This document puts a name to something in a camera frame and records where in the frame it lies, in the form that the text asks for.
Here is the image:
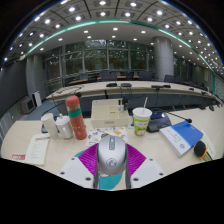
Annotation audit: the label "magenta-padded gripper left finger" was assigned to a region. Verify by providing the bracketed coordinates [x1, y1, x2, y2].
[58, 143, 101, 190]

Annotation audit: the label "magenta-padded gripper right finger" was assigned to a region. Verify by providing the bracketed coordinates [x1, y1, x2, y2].
[124, 143, 167, 190]

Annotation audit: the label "silver grey computer mouse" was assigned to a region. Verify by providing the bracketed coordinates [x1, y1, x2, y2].
[95, 134, 129, 177]

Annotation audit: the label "round teal printed mouse pad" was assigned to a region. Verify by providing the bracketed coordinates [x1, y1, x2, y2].
[73, 149, 125, 191]

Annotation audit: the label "colourful sticker sheet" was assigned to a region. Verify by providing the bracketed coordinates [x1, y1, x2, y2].
[85, 126, 129, 148]

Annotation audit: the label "green printed paper cup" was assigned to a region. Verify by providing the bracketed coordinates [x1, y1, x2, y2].
[131, 97, 153, 137]

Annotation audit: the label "red bottle with green band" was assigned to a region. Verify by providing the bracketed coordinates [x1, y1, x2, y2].
[64, 95, 88, 141]

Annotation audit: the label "black desk microphone console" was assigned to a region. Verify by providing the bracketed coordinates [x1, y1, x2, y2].
[146, 110, 194, 134]

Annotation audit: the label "blue and white book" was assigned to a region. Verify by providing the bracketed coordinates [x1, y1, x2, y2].
[158, 120, 204, 158]

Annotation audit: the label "cream open box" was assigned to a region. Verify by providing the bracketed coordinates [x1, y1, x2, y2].
[90, 98, 131, 129]

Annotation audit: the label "white paper booklet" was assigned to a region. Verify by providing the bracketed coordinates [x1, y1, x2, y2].
[24, 133, 51, 167]

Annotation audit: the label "long curved beige desk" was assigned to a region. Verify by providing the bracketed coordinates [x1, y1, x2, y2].
[45, 79, 223, 106]

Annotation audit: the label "white notebook with dark spine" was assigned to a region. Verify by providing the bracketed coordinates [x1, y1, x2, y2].
[200, 129, 218, 161]

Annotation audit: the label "dark office chairs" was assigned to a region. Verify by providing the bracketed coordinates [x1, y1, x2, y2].
[64, 69, 221, 91]

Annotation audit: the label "ceiling lights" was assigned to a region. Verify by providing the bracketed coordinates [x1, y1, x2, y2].
[1, 0, 224, 78]

